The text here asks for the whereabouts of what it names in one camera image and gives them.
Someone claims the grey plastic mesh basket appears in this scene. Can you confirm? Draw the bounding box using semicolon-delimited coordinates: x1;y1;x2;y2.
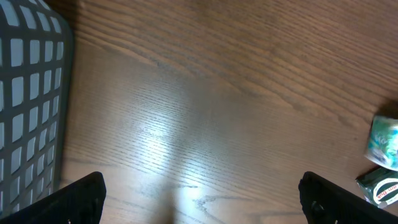
1;0;74;217

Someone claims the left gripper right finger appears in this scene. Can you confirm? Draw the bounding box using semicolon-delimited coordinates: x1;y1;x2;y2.
298;171;397;224

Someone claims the light teal small packet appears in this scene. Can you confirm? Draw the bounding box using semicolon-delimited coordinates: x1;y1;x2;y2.
365;116;397;171

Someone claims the dark green round-label packet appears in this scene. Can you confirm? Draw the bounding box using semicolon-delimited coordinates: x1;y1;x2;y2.
356;167;397;208

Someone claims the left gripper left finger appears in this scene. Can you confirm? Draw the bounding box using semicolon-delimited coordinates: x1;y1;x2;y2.
1;172;106;224

